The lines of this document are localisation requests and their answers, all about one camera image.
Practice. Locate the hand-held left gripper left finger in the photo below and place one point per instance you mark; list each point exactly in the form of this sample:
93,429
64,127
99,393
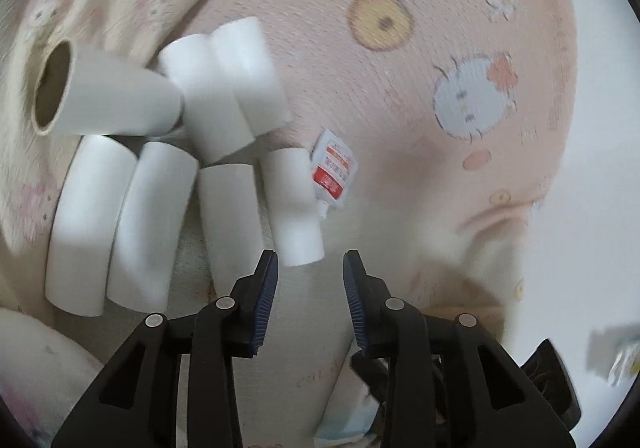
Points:
264,308

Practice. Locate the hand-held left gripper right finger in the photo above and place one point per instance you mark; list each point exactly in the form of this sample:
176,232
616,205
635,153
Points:
356,313

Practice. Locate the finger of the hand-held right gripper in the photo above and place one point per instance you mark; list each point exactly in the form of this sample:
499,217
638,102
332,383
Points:
372,373

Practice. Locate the white paper tube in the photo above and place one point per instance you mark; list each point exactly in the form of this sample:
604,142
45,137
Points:
292,208

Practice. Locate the light blue tissue pack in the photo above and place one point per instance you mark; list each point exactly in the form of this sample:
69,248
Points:
350,423

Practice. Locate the white printed packet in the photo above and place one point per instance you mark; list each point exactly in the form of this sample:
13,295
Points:
612,353

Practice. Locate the red and white sachet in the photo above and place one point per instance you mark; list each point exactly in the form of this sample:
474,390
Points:
334,173

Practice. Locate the pile of white tubes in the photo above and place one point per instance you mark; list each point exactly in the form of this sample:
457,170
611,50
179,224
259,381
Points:
150,223

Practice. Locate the cream printed pillow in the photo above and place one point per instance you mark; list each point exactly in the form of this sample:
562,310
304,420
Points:
40,368

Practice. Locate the pink printed blanket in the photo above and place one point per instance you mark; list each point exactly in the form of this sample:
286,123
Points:
320,3

